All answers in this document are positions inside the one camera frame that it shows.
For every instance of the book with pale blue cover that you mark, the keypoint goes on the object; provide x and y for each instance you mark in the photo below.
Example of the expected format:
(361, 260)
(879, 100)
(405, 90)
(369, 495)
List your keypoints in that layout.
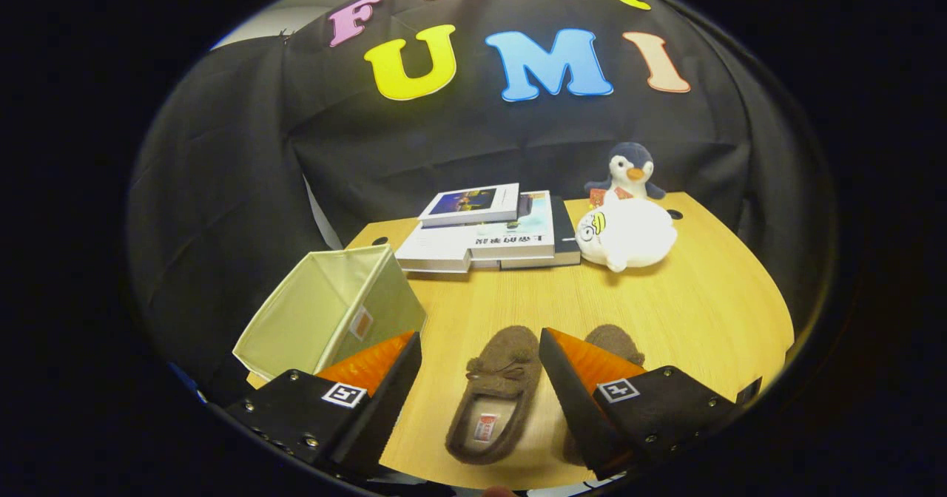
(518, 234)

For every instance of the blue plastic object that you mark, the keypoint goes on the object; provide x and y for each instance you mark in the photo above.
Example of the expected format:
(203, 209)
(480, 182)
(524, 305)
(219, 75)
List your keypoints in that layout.
(185, 380)

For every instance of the book with night photo cover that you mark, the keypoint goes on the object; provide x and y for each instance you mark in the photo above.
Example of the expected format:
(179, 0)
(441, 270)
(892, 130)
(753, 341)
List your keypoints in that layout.
(466, 201)

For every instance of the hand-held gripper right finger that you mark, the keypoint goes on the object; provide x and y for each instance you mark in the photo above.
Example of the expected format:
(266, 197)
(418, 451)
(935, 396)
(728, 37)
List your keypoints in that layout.
(573, 401)

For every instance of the brown fuzzy shoe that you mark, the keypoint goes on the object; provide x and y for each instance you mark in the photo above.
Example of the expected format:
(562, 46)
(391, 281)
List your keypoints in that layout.
(503, 356)
(614, 338)

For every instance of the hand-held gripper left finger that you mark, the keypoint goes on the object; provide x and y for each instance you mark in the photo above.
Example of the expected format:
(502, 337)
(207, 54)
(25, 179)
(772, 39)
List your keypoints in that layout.
(388, 401)

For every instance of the penguin plush toy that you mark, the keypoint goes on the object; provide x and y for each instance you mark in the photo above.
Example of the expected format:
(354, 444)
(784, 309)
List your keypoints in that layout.
(629, 160)

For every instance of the black book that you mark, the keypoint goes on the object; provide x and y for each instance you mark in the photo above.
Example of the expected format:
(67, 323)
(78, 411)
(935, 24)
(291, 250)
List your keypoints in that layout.
(566, 238)

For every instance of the black table clamp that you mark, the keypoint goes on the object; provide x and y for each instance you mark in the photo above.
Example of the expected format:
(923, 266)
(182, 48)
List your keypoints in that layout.
(749, 392)

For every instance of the green fabric storage box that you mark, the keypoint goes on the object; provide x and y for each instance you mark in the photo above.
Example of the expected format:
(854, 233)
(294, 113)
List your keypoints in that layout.
(385, 305)

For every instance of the black backdrop cloth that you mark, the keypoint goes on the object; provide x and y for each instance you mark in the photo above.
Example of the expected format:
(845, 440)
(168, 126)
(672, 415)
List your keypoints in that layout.
(444, 134)

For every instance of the thick white book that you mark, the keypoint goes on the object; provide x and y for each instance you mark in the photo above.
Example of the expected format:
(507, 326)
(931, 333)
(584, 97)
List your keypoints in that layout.
(433, 253)

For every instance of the white plush toy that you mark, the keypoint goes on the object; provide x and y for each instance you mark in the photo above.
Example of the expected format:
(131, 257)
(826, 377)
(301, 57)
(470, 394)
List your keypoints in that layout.
(629, 234)

